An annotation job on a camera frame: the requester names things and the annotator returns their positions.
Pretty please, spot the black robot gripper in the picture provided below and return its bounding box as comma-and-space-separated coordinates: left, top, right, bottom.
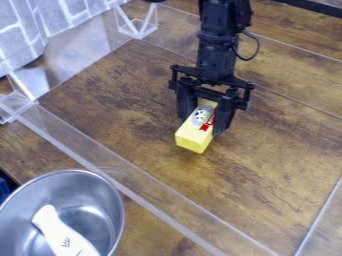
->
168, 33, 254, 136

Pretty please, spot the yellow butter block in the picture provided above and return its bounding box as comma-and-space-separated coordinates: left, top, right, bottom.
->
175, 99, 217, 154

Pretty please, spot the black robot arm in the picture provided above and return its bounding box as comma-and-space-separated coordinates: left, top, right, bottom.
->
168, 0, 258, 136

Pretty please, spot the clear acrylic barrier panel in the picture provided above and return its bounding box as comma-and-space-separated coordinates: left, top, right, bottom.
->
0, 6, 342, 256

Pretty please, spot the silver metal bowl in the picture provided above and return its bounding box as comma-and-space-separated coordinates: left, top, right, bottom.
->
0, 169, 126, 256

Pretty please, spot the grey brick pattern curtain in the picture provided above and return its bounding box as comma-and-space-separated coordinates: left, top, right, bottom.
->
0, 0, 130, 78

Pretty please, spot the blue object at edge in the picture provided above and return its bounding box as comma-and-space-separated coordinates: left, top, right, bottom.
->
0, 177, 11, 204

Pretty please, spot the white plastic spatula handle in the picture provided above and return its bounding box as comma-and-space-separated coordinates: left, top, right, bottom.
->
32, 205, 100, 256

